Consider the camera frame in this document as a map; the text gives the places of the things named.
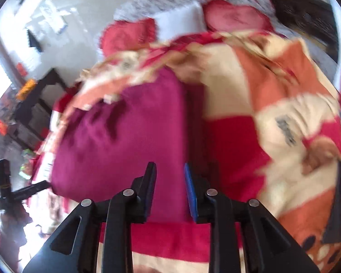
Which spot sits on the red heart pillow right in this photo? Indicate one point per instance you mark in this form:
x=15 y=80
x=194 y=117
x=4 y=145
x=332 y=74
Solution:
x=221 y=15

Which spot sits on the black wall shelf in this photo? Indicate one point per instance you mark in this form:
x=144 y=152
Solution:
x=33 y=42

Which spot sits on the dark carved wooden headboard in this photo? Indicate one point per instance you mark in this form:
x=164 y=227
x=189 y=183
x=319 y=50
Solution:
x=314 y=17

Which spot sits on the dark wooden cabinet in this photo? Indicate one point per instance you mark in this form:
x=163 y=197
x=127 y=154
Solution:
x=33 y=113

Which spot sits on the white pillow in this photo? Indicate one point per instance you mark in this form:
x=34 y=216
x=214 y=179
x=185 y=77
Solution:
x=185 y=20

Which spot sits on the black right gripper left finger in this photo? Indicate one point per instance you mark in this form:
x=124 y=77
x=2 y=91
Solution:
x=73 y=247

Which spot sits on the red heart pillow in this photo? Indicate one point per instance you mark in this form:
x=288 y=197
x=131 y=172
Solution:
x=123 y=35
x=221 y=15

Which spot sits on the orange yellow box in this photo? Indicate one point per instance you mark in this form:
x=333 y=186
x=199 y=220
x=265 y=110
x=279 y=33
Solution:
x=26 y=89

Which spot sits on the maroon fleece garment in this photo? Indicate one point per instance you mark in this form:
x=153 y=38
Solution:
x=104 y=149

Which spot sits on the orange red cream blanket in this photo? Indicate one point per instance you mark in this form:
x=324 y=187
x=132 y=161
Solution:
x=272 y=124

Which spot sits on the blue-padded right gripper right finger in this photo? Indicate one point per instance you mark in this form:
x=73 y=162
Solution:
x=245 y=237

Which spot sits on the red heart pillow left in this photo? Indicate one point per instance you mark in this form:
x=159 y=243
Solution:
x=123 y=35

